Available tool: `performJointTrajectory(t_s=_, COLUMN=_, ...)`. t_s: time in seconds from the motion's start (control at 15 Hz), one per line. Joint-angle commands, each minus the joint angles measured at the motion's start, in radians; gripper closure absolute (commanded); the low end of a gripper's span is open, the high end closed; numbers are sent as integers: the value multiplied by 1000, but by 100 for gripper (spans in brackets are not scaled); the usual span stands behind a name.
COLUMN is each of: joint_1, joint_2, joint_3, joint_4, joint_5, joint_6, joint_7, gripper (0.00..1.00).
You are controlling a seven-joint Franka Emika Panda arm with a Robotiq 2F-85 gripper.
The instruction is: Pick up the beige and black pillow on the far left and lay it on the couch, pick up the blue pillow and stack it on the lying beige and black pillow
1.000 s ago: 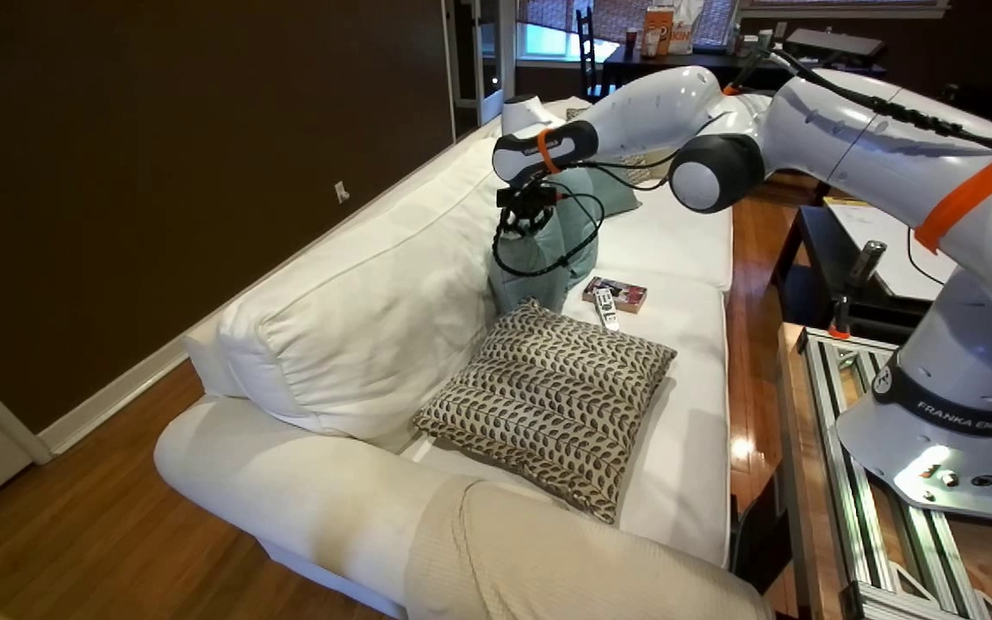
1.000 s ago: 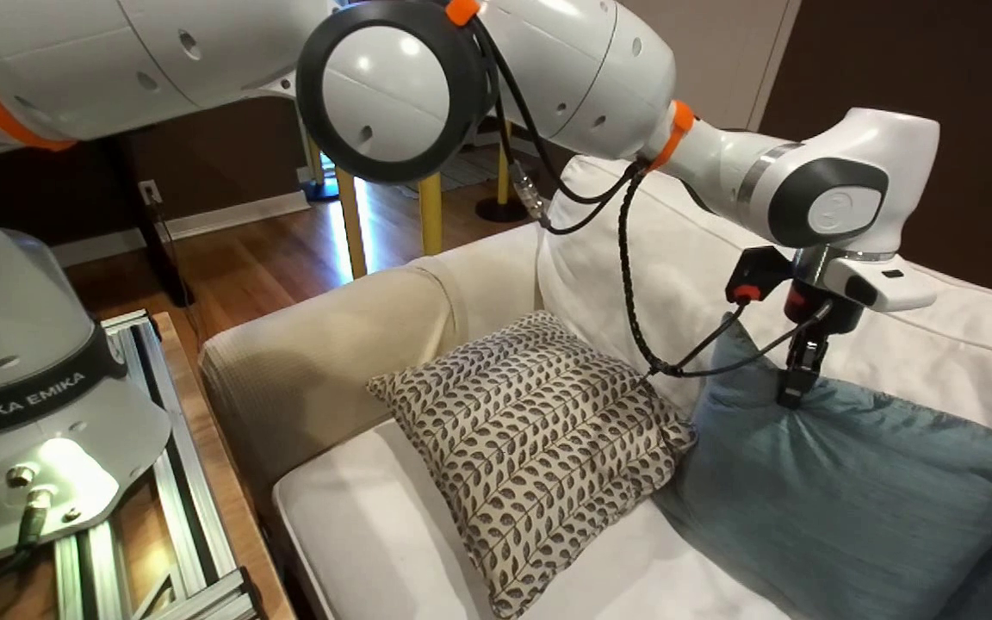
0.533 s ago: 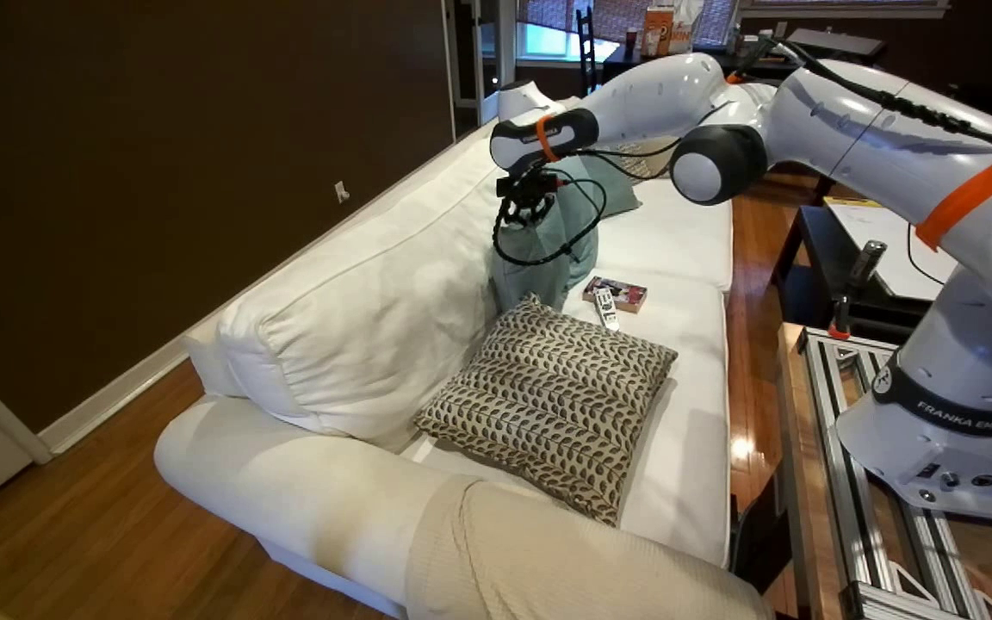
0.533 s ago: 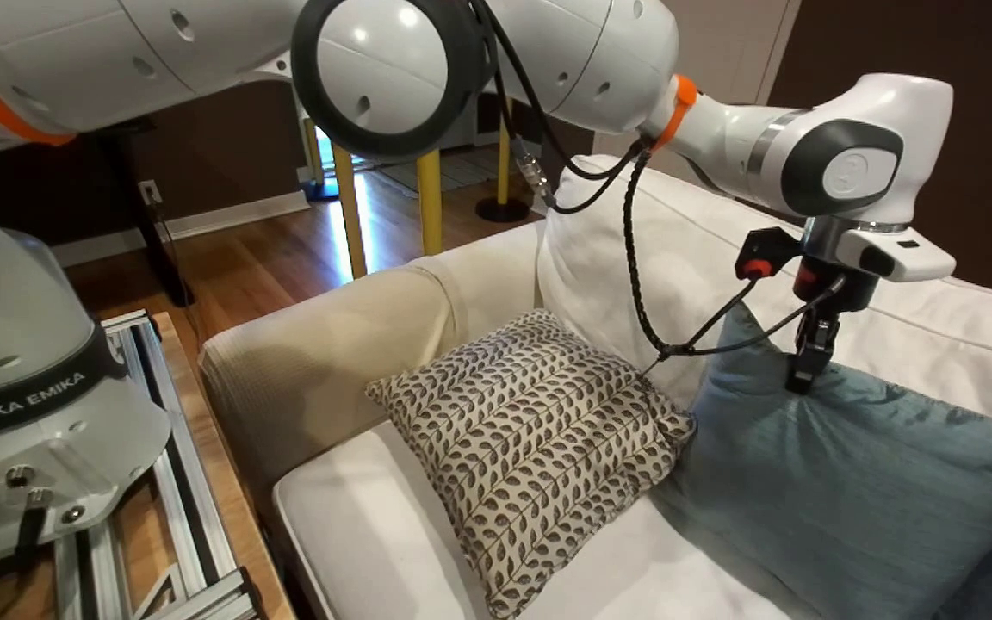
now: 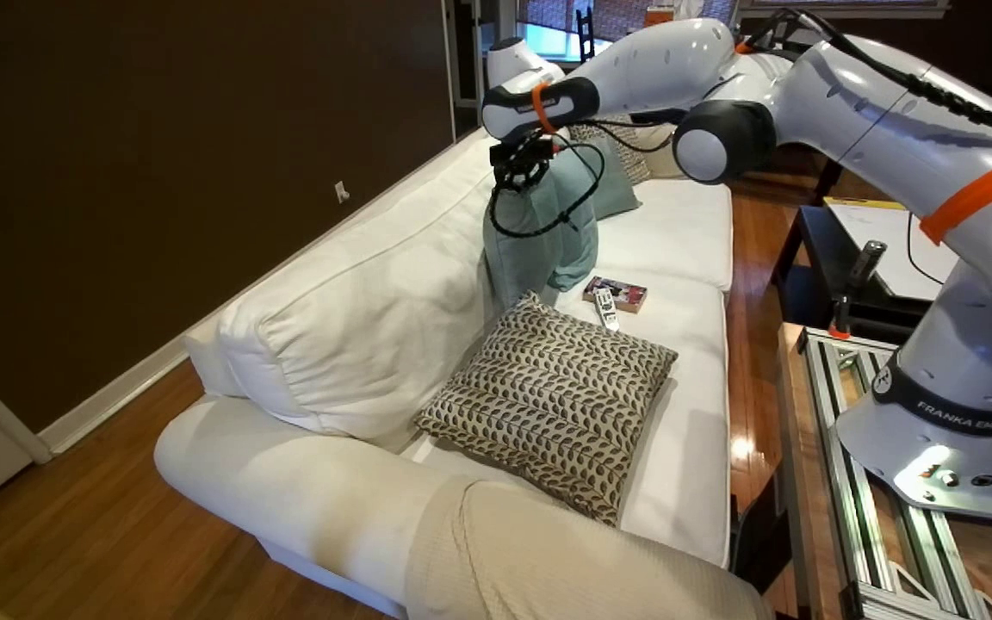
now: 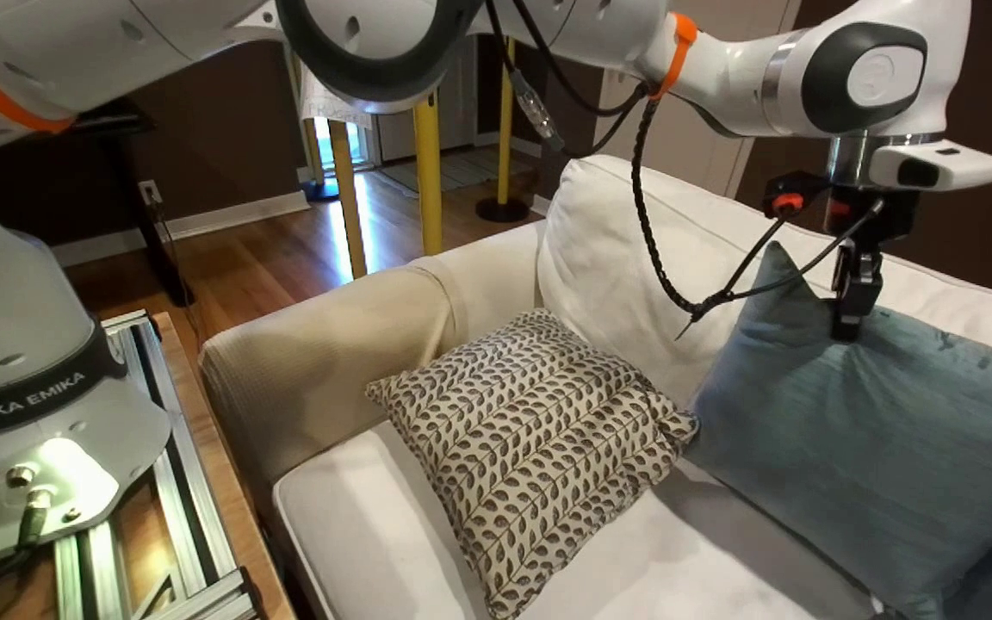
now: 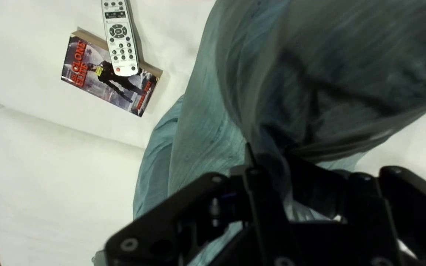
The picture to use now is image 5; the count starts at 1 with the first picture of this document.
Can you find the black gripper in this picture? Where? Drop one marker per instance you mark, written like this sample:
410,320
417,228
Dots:
525,152

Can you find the teal pillow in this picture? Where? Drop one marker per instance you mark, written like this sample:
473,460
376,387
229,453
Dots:
541,252
618,191

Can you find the beige black leaf-pattern pillow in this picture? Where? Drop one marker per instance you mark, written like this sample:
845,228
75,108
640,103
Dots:
552,400

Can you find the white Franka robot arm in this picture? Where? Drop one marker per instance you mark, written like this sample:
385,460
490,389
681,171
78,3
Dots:
957,297

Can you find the white couch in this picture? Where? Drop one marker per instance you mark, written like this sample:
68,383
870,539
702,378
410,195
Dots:
346,320

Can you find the white remote control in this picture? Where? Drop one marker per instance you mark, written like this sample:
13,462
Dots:
603,308

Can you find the DVD case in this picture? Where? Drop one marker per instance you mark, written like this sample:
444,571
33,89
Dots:
633,297

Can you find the black low table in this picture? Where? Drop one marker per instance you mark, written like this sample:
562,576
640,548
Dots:
819,252

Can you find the white floor mat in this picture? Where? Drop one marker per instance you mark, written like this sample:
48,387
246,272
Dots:
881,236

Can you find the wooden table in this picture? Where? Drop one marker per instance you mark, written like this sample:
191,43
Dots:
796,484

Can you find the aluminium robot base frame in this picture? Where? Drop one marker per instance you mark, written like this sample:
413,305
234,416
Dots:
861,460

